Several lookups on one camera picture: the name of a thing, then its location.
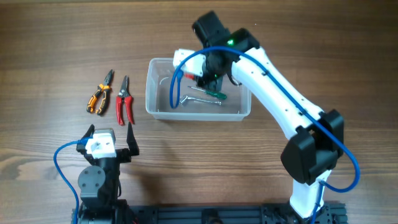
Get red handled shears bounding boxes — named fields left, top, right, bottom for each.
left=116, top=76, right=135, bottom=126

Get green handled screwdriver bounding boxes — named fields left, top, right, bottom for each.
left=188, top=86, right=227, bottom=100

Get blue right camera cable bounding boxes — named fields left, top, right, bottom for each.
left=169, top=45, right=361, bottom=224

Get orange black long-nose pliers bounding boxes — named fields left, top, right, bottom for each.
left=86, top=69, right=114, bottom=116

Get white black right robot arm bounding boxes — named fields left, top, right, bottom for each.
left=184, top=11, right=345, bottom=223

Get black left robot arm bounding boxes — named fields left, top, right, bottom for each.
left=71, top=123, right=139, bottom=224

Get clear plastic container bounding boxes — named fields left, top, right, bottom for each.
left=146, top=58, right=251, bottom=121

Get silver socket wrench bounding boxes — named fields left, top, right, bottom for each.
left=180, top=95, right=222, bottom=106

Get blue camera cable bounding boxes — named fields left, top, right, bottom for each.
left=52, top=139, right=91, bottom=224
left=169, top=45, right=361, bottom=224

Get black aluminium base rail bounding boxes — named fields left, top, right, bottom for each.
left=71, top=202, right=348, bottom=224

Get blue left camera cable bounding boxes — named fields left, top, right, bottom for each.
left=52, top=139, right=91, bottom=224

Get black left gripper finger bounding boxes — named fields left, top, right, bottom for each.
left=126, top=122, right=139, bottom=156
left=81, top=124, right=95, bottom=141

